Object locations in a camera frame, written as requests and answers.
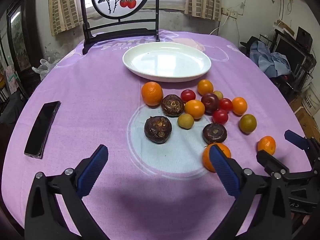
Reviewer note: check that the dark red plum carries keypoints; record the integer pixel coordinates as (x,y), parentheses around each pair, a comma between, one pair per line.
(209,102)

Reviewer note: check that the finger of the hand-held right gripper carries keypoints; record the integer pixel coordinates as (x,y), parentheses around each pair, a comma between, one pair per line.
(295,138)
(267,160)

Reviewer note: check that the white wall outlet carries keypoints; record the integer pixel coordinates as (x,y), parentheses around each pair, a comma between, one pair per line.
(231,13)

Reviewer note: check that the small yellow-green fruit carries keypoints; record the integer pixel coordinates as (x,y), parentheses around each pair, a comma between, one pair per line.
(218,94)

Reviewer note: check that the green mandarin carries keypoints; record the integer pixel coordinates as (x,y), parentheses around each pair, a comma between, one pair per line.
(247,123)

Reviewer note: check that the black monitor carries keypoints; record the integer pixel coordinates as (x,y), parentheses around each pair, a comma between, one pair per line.
(290,52)

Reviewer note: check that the large mandarin orange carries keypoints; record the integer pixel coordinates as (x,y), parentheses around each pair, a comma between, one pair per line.
(152,93)

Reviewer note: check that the black framed painted table screen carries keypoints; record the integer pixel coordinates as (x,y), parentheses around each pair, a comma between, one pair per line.
(120,31)

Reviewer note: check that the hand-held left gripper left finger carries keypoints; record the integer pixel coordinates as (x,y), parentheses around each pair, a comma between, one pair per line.
(93,171)

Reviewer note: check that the blue cloth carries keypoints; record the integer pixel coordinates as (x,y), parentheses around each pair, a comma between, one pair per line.
(270,57)

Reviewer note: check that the dark wooden cabinet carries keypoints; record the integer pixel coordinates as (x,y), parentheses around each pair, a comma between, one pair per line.
(25,42)

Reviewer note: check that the white plastic bag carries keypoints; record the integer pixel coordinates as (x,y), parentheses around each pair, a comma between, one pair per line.
(45,67)

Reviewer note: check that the red cherry tomato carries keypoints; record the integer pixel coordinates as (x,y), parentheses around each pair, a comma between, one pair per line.
(188,95)
(220,116)
(226,104)

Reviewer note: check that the black bag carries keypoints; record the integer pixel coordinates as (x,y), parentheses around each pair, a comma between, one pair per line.
(248,45)

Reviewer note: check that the purple printed blanket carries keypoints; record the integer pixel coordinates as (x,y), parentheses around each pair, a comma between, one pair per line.
(87,105)

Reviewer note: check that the white oval plate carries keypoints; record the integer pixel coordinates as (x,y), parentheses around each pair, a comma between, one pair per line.
(166,61)

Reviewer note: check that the yellow-brown round fruit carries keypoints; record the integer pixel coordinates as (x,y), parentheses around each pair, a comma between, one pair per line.
(185,121)

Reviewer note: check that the black smartphone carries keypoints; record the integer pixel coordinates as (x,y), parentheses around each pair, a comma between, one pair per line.
(42,130)

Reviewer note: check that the dark brown water chestnut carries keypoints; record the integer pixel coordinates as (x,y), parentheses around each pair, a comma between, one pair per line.
(158,129)
(214,133)
(172,105)

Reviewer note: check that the black speaker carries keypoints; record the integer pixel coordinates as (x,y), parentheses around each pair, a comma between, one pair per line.
(304,38)

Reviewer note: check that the beige checked curtain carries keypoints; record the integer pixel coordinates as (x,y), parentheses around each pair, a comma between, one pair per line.
(62,10)
(202,0)

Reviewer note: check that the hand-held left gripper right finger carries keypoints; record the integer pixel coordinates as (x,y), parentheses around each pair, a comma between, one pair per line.
(225,172)

